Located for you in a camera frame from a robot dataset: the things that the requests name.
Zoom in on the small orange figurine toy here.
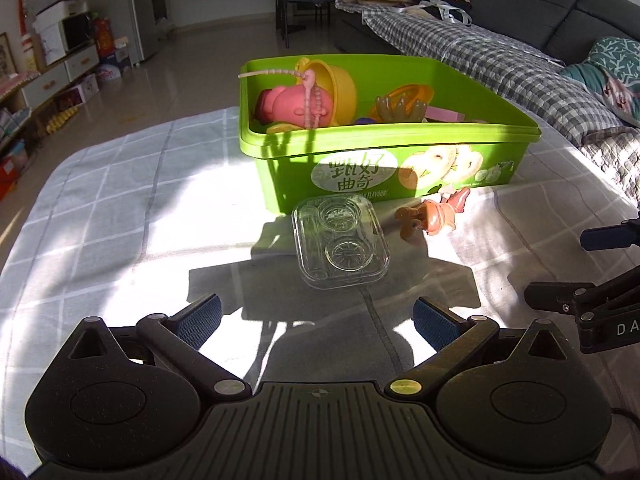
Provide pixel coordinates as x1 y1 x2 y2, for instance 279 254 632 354
395 188 471 240

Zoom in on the clear plastic tray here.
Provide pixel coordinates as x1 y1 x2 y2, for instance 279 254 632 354
292 194 390 289

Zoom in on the pink card box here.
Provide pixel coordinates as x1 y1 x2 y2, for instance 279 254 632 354
424 105 465 122

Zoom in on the orange ridged toy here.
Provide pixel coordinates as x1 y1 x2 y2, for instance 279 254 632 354
368 84 435 122

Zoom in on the pink pig toy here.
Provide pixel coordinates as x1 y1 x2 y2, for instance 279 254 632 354
254 84 334 129

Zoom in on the yellow plastic cup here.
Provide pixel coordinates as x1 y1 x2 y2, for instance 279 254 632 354
295 58 358 127

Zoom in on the amber hand-shaped toy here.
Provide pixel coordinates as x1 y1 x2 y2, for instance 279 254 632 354
375 96 427 124

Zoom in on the grey grid tablecloth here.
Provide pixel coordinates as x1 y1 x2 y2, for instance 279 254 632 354
1 107 639 471

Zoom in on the teal patterned pillow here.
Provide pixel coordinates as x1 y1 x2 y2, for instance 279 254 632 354
560 36 640 127

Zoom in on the plaid sofa cover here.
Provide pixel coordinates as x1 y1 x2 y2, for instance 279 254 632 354
335 0 639 200

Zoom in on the green plastic storage box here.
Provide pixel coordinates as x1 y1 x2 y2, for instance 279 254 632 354
239 54 540 214

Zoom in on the white drawer cabinet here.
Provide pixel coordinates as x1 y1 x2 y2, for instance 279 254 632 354
1 44 99 110

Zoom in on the silver refrigerator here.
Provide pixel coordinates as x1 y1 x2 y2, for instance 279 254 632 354
128 0 167 65

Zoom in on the framed bear picture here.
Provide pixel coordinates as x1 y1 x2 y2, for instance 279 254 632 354
0 32 16 79

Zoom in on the black microwave oven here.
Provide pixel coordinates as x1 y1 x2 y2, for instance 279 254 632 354
60 13 92 52

